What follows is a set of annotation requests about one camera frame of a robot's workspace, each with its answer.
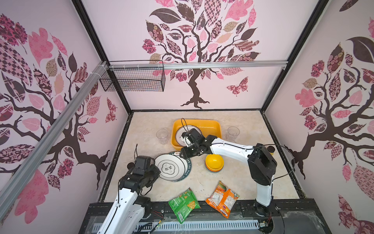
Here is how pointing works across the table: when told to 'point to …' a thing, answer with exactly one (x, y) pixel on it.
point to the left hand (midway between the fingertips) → (160, 174)
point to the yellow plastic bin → (207, 126)
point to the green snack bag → (183, 204)
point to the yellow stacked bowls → (214, 163)
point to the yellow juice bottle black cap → (271, 149)
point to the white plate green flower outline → (172, 166)
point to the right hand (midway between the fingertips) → (182, 152)
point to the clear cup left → (162, 134)
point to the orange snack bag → (223, 199)
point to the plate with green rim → (188, 167)
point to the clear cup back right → (233, 131)
